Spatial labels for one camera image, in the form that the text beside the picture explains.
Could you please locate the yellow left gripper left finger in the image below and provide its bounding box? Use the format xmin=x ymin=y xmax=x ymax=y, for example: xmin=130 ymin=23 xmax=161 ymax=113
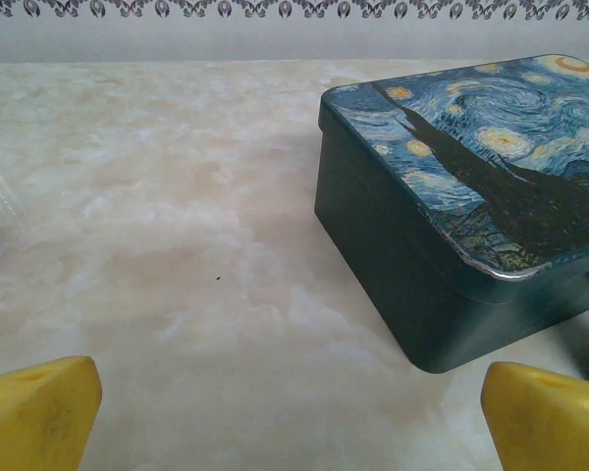
xmin=0 ymin=355 xmax=103 ymax=471

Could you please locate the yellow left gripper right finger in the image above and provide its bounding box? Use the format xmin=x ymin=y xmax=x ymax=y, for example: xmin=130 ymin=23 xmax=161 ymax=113
xmin=480 ymin=361 xmax=589 ymax=471

